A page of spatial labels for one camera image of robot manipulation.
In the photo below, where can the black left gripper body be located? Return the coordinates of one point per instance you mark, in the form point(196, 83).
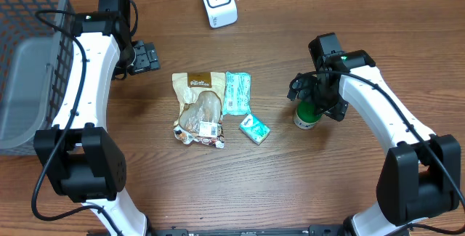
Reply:
point(145, 59)

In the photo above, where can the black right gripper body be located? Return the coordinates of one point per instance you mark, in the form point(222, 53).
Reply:
point(303, 88)

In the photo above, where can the green lid white jar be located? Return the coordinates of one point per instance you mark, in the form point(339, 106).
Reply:
point(305, 116)

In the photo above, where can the teal white tissue packet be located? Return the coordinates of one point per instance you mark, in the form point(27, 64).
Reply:
point(254, 129)

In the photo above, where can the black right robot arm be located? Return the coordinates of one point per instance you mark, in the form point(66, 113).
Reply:
point(421, 175)

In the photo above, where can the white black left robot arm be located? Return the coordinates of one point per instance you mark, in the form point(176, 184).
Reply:
point(78, 156)

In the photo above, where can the white barcode scanner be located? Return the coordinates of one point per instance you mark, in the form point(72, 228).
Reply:
point(221, 13)

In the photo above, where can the grey plastic mesh basket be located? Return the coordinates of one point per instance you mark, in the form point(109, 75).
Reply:
point(35, 68)

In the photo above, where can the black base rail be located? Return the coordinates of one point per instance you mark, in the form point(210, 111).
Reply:
point(254, 232)

